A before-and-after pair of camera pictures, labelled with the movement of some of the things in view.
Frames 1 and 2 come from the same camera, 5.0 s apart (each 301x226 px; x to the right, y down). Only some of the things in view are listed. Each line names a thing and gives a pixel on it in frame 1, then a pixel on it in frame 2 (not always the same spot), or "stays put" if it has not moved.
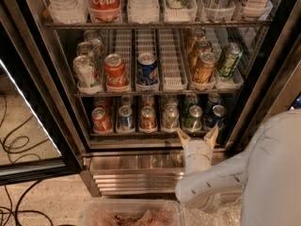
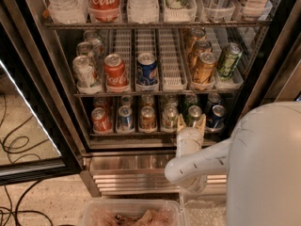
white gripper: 198,151 to 189,136
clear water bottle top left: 69,3 stays put
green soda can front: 194,121 stays put
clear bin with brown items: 133,212 stays put
